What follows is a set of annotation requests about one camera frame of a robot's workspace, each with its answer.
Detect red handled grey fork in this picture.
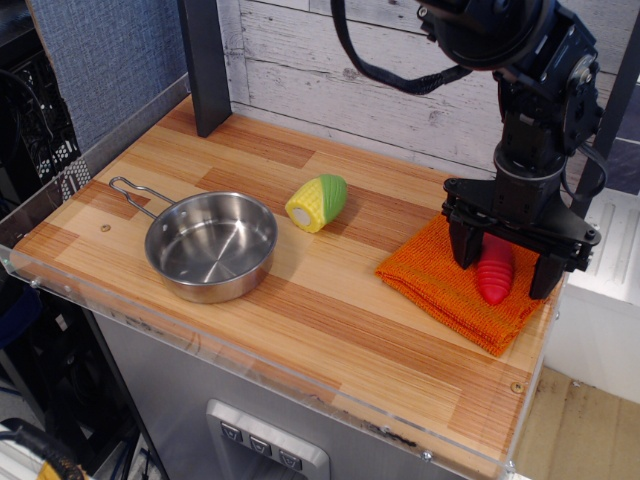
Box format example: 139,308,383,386
476,234,514,305

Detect steel pot with handle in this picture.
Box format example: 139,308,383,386
109,176,278,304

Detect dark frame post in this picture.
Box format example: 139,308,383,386
570,17,639,218
177,0,232,138

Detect dark left frame post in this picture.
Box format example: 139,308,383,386
177,0,232,138

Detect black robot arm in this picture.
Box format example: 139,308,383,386
419,1,604,299

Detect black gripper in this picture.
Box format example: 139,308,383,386
442,165,600,300

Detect silver toy cabinet front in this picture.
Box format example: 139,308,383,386
96,316,455,479

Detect white side counter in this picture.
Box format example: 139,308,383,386
544,189,639,403

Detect black equipment rack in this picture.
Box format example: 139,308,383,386
1,1,80,216

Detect dark right frame post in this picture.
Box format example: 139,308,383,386
570,17,639,218

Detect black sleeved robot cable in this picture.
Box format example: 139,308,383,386
329,0,474,97

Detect orange knitted cloth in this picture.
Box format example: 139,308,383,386
376,215,543,356

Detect yellow green toy corn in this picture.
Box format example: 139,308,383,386
285,174,348,233

